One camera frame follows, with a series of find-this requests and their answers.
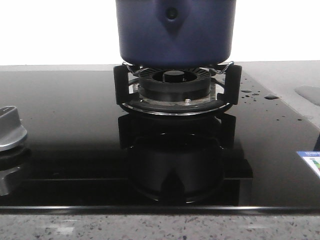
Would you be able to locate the dark blue cooking pot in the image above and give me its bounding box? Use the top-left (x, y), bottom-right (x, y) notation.
top-left (115, 0), bottom-right (236, 68)

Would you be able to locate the black metal pot support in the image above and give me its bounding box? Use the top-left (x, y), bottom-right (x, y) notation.
top-left (113, 61), bottom-right (242, 116)

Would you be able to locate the black glass gas stove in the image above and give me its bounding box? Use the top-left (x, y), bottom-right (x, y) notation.
top-left (0, 69), bottom-right (320, 215)

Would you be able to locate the black round gas burner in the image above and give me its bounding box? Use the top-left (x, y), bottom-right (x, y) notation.
top-left (130, 68), bottom-right (216, 106)

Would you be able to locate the silver stove control knob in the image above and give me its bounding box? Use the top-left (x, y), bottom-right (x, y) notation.
top-left (0, 105), bottom-right (28, 152)

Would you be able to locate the blue white energy label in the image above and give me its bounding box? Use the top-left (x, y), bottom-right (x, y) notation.
top-left (296, 151), bottom-right (320, 178)

